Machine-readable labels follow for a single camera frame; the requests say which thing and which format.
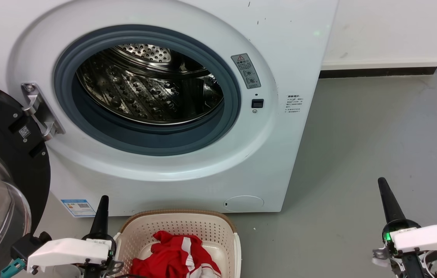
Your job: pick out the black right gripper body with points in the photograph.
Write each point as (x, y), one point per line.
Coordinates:
(411, 266)

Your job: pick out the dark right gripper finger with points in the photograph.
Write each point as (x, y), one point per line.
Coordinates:
(395, 208)
(386, 208)

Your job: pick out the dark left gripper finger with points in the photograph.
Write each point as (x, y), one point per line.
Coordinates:
(97, 226)
(105, 224)

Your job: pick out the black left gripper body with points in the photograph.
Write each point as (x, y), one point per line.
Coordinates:
(95, 270)

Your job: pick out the red and white garment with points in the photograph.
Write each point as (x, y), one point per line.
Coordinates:
(168, 256)

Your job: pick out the cream perforated laundry basket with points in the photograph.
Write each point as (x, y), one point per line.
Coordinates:
(179, 224)

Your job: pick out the stainless steel washing machine drum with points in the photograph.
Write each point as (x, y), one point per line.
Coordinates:
(141, 92)

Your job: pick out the blue energy label sticker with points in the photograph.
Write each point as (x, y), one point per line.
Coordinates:
(78, 208)

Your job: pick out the grey rubber door gasket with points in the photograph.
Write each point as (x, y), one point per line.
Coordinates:
(125, 137)

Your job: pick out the white QR code sticker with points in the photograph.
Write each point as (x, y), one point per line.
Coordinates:
(24, 132)

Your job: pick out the silver metal door hinge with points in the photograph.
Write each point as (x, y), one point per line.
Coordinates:
(41, 114)

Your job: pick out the white front-load washing machine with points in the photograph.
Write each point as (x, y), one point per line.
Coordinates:
(272, 154)

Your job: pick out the round white filter cover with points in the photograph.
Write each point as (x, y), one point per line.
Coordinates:
(243, 203)

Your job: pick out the white and black baseboard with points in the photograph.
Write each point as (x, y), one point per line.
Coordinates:
(380, 65)

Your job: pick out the black door latch socket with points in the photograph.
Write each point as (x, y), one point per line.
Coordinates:
(257, 103)

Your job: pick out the grey warning sticker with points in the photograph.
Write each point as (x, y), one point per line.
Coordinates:
(245, 71)

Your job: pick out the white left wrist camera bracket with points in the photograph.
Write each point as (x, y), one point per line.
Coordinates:
(68, 251)

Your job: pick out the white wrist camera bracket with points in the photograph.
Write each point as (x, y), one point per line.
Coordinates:
(430, 237)
(68, 251)

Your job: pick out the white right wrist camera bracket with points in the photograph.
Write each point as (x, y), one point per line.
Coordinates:
(430, 237)

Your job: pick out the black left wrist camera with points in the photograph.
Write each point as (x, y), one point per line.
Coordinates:
(25, 245)

